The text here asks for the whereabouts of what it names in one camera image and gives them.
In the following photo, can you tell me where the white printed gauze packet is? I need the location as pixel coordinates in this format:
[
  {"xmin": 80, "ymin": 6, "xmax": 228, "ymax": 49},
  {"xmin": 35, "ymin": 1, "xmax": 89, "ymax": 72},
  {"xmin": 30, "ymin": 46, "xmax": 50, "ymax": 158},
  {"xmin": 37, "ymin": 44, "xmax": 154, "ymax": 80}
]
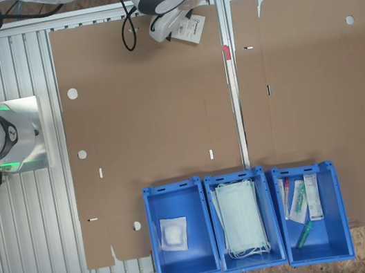
[{"xmin": 166, "ymin": 12, "xmax": 210, "ymax": 48}]

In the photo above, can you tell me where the brown cardboard sheet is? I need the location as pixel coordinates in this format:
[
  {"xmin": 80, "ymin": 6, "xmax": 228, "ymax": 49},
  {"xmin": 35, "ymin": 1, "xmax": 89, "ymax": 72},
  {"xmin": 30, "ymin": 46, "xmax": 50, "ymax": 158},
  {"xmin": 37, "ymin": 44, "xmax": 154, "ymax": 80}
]
[
  {"xmin": 224, "ymin": 0, "xmax": 365, "ymax": 247},
  {"xmin": 47, "ymin": 2, "xmax": 257, "ymax": 271}
]

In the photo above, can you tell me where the red-capped sample tube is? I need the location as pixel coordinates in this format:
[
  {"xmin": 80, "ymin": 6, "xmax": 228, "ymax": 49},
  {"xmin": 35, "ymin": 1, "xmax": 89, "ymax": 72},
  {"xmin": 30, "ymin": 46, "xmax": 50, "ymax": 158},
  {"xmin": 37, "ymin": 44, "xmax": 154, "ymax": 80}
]
[{"xmin": 277, "ymin": 176, "xmax": 296, "ymax": 221}]

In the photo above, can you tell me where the stack of pale face masks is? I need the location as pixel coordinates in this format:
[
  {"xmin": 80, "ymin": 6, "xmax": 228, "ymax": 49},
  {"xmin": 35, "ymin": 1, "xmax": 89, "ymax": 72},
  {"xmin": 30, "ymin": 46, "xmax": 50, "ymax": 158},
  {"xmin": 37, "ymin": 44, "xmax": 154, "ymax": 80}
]
[{"xmin": 209, "ymin": 176, "xmax": 272, "ymax": 263}]

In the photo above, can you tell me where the clear pouch with green part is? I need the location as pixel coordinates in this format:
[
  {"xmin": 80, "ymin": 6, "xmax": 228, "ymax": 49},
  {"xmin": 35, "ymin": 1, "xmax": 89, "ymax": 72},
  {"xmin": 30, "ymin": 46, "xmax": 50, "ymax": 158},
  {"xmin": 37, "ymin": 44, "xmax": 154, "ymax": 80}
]
[{"xmin": 283, "ymin": 178, "xmax": 312, "ymax": 225}]

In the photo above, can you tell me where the blue plastic bin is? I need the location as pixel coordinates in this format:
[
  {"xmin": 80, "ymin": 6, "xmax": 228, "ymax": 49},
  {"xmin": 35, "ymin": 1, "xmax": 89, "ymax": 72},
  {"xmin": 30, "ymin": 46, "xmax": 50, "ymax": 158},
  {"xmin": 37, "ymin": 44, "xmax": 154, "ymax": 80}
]
[
  {"xmin": 140, "ymin": 173, "xmax": 223, "ymax": 273},
  {"xmin": 202, "ymin": 163, "xmax": 289, "ymax": 273},
  {"xmin": 268, "ymin": 156, "xmax": 357, "ymax": 270}
]

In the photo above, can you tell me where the narrow white printed box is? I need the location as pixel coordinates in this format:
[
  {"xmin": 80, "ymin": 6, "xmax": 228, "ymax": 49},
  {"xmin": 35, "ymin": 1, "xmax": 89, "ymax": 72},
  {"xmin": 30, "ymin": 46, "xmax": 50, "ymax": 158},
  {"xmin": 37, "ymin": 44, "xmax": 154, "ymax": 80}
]
[{"xmin": 302, "ymin": 172, "xmax": 326, "ymax": 223}]

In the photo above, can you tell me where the green plastic tube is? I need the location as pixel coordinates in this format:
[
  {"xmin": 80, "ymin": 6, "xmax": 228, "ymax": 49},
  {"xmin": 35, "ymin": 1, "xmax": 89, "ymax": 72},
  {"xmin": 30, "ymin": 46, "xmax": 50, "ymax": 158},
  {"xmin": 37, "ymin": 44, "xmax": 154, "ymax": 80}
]
[{"xmin": 292, "ymin": 220, "xmax": 317, "ymax": 251}]

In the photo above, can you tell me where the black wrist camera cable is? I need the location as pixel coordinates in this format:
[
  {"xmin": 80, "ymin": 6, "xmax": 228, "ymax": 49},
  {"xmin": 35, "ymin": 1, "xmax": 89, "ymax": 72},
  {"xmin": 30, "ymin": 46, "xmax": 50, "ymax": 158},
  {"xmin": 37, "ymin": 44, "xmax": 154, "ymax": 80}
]
[{"xmin": 112, "ymin": 0, "xmax": 147, "ymax": 54}]

